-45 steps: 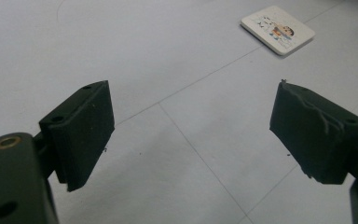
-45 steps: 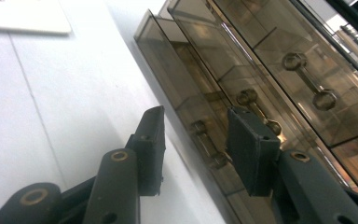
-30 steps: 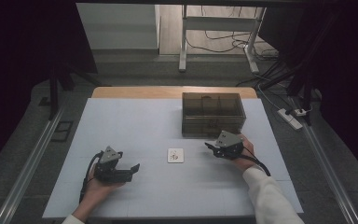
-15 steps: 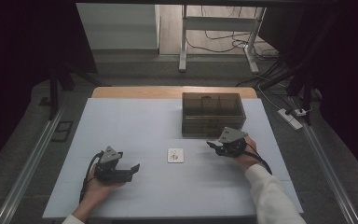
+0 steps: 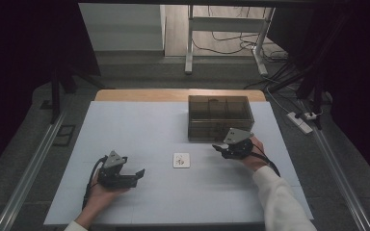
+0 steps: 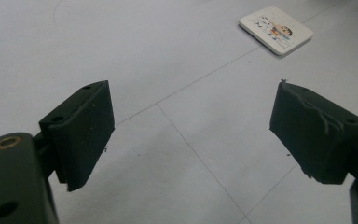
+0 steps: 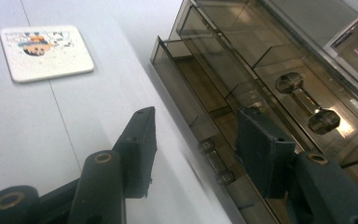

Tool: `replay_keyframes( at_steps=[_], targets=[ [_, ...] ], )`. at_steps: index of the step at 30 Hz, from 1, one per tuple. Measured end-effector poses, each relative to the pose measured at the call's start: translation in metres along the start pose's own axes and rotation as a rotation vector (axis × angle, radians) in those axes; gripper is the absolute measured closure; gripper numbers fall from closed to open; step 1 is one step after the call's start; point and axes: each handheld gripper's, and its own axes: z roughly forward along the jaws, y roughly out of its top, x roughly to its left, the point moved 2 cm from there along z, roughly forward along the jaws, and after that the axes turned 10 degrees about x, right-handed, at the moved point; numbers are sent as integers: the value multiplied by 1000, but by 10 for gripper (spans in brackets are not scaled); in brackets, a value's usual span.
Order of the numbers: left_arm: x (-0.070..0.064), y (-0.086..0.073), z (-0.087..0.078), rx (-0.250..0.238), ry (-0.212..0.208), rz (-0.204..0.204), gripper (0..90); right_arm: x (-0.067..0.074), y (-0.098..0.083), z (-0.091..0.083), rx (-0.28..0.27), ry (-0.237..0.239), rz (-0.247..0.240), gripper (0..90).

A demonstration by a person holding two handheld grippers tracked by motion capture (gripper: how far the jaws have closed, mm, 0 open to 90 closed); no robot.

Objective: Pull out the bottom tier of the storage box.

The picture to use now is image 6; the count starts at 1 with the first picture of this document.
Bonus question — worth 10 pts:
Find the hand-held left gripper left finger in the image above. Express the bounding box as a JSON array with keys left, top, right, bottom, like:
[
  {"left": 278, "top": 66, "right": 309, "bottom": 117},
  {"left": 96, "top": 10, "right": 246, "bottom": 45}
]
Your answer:
[{"left": 38, "top": 79, "right": 116, "bottom": 193}]

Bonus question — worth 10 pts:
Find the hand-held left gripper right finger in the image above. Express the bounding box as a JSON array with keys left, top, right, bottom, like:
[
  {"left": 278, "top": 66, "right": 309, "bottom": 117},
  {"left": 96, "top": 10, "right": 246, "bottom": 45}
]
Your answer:
[{"left": 268, "top": 78, "right": 358, "bottom": 185}]

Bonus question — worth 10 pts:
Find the white printed card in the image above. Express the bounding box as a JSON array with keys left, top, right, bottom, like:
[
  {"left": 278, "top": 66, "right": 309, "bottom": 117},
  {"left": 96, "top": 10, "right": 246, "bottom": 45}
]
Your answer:
[{"left": 238, "top": 4, "right": 314, "bottom": 57}]

